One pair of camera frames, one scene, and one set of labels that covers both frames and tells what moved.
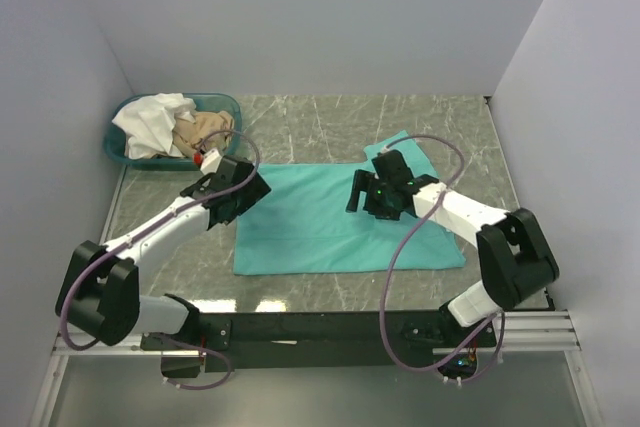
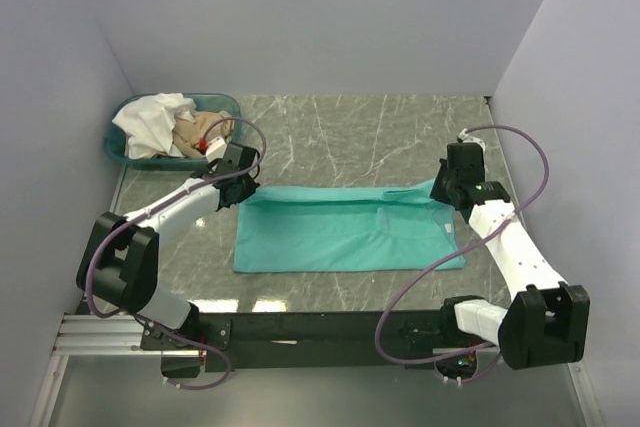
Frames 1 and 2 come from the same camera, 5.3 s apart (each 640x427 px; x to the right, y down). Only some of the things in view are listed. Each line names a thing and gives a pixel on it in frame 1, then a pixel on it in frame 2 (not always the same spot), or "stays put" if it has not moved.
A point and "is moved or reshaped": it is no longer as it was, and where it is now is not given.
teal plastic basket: (115, 144) stays put
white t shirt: (149, 123) stays put
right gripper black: (363, 181) to (437, 192)
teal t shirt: (303, 225) is moved or reshaped
